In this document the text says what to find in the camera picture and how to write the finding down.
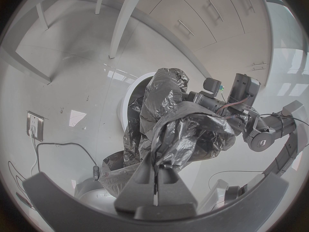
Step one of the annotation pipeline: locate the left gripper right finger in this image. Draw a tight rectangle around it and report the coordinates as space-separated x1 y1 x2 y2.
157 169 199 207

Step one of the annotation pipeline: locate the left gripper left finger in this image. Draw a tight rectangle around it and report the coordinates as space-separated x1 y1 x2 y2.
115 152 156 213

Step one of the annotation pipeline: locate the black plastic bag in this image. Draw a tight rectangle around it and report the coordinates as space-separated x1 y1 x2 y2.
99 67 236 199

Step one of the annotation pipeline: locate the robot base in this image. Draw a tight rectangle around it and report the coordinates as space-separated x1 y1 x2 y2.
74 177 245 212

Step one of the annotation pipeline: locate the white trash bin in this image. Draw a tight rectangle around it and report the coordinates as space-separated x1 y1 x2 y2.
117 71 156 133

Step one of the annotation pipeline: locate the beige cabinet with drawers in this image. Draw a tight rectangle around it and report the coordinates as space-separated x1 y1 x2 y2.
130 0 274 87

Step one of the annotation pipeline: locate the grey and white chair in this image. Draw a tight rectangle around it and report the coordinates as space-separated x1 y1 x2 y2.
0 0 139 85

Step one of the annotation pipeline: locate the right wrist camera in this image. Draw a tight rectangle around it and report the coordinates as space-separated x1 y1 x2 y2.
203 77 224 99

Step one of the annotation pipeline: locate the thin black cable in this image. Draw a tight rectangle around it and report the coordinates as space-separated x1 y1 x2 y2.
208 170 265 197

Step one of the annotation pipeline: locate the white cable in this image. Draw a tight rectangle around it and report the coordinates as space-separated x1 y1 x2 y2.
29 127 40 176

